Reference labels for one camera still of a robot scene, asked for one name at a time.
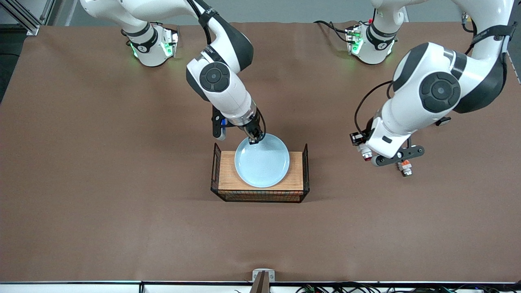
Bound light blue plate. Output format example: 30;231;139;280
234;133;290;188

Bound wooden board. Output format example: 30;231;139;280
219;151;304;192

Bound brown table cover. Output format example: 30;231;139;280
0;20;521;283

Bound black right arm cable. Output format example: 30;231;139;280
185;0;268;136

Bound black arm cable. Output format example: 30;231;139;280
353;12;477;136
185;0;268;136

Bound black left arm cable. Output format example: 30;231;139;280
353;12;477;136

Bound black wire basket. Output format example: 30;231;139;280
211;142;311;203

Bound black base cable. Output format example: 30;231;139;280
313;20;351;44

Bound grey metal bracket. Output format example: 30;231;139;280
252;269;276;283

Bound tangled black cable bundle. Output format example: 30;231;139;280
295;282;521;293

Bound dark camera pole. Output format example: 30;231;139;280
250;271;271;293

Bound white table edge rail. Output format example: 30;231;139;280
0;281;521;293

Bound aluminium frame profile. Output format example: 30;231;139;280
0;0;56;36

